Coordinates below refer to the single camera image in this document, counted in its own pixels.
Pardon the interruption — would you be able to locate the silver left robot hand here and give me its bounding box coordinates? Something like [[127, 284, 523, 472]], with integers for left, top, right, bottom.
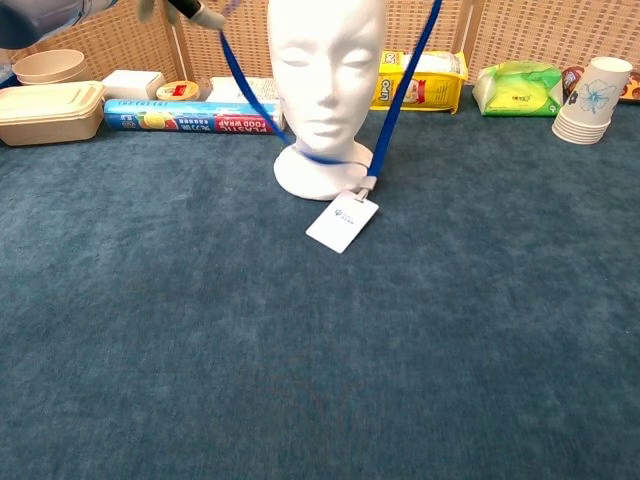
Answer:
[[137, 0, 229, 29]]

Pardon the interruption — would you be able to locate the blue lanyard with white badge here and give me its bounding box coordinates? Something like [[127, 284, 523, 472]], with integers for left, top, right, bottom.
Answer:
[[219, 0, 445, 255]]

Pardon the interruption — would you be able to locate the round tin red label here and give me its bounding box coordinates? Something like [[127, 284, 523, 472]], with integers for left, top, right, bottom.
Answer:
[[155, 80, 201, 103]]

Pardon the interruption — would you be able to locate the white printed plastic packet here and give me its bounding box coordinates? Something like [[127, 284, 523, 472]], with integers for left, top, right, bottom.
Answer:
[[205, 76, 281, 105]]

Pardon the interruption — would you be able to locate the small white box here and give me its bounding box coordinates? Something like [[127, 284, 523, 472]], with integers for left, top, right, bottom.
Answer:
[[101, 69, 166, 101]]

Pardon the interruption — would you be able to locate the blue food wrap box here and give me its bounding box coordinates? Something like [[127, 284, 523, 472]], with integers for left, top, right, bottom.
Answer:
[[103, 98, 286, 135]]

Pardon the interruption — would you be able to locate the white foam mannequin head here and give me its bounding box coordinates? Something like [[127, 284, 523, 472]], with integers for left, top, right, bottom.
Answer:
[[266, 0, 387, 202]]

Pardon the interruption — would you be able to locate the beige bowl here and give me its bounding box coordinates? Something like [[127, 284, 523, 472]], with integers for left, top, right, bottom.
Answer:
[[12, 48, 89, 86]]

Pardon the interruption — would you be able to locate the beige lidded takeaway container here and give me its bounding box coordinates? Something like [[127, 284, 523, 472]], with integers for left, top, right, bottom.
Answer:
[[0, 80, 106, 147]]

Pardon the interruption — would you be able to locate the yellow snack bag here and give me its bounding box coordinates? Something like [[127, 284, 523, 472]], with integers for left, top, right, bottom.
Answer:
[[369, 49, 470, 116]]

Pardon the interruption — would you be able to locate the dark blue carpet mat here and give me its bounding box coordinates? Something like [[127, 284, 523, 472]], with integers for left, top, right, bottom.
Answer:
[[0, 84, 640, 480]]

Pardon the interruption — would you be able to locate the woven bamboo folding screen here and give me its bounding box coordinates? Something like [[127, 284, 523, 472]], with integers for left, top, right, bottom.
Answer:
[[0, 0, 640, 87]]

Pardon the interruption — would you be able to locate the green wet wipes pack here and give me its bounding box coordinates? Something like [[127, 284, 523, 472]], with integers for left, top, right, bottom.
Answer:
[[472, 60, 565, 118]]

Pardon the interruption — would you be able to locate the brown cookie packet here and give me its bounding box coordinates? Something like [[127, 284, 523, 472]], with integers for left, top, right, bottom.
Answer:
[[560, 65, 640, 105]]

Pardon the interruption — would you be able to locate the white paper cup stack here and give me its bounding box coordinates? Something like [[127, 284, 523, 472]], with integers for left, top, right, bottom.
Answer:
[[551, 56, 634, 146]]

